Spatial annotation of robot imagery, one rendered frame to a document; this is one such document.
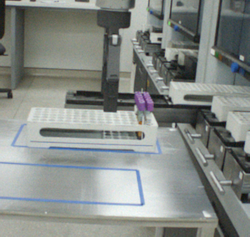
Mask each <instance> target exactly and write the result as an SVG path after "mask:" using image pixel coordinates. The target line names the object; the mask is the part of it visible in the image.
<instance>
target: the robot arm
mask: <svg viewBox="0 0 250 237"><path fill-rule="evenodd" d="M135 5H136V0H96V3H95V6H96V7H99V8H100V9H98V12H97V25H98V26H99V27H105V34H104V36H103V42H104V43H103V49H104V54H103V59H102V61H103V66H102V78H101V88H100V94H103V95H104V102H103V112H111V113H116V112H117V103H118V88H119V81H120V77H119V67H120V53H121V44H122V36H121V35H119V29H127V28H129V27H130V26H131V12H130V11H129V10H132V9H134V8H135Z"/></svg>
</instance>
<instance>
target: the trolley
mask: <svg viewBox="0 0 250 237"><path fill-rule="evenodd" d="M0 219H4V220H17V221H44V222H58V223H72V224H98V225H128V226H155V227H156V231H155V237H165V230H166V227H197V228H198V231H197V235H196V237H214V231H215V228H217V223H218V217H217V215H216V213H215V210H214V207H213V206H212V203H211V201H210V199H209V196H208V194H207V192H206V190H205V187H204V185H203V184H202V182H201V179H200V177H199V175H198V171H197V170H196V168H195V165H194V163H193V161H192V158H191V157H190V155H189V151H188V150H187V148H186V146H185V144H184V141H183V139H182V137H181V135H180V133H179V131H178V128H172V127H158V128H157V139H156V151H134V150H123V149H89V148H55V147H49V148H32V147H28V146H27V120H16V119H6V118H0Z"/></svg>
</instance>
